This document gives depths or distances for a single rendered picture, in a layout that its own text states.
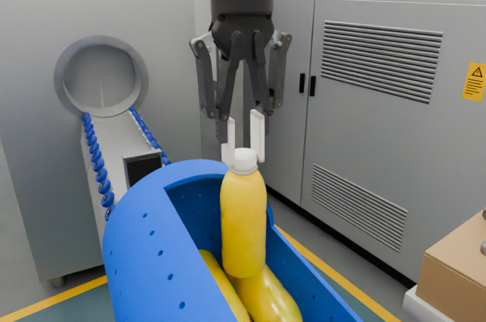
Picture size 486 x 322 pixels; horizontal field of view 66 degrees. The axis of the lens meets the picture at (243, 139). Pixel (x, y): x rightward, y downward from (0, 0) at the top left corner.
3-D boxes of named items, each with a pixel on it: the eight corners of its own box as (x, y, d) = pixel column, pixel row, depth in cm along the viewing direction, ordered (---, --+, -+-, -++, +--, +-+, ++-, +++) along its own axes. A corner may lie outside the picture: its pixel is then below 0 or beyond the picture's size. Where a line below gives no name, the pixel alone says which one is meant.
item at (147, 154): (163, 197, 108) (159, 147, 102) (167, 203, 105) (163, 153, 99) (129, 205, 104) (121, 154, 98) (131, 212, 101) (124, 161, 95)
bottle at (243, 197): (233, 288, 55) (231, 176, 48) (214, 260, 61) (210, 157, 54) (274, 272, 58) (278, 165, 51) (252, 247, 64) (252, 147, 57)
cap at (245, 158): (237, 171, 50) (236, 158, 50) (224, 160, 54) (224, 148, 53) (262, 164, 52) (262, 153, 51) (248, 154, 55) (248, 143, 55)
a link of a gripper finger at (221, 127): (227, 106, 48) (205, 109, 47) (228, 142, 50) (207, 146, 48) (223, 103, 49) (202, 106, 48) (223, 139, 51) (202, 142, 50)
